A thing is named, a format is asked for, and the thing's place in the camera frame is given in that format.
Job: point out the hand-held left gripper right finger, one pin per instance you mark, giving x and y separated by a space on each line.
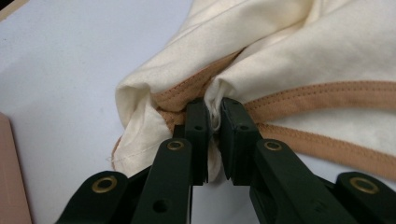
280 180

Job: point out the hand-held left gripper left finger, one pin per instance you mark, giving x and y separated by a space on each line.
174 174

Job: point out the cream baby bodysuit brown trim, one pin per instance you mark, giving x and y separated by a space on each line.
280 46

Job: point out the light wooden table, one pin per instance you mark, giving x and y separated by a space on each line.
12 7

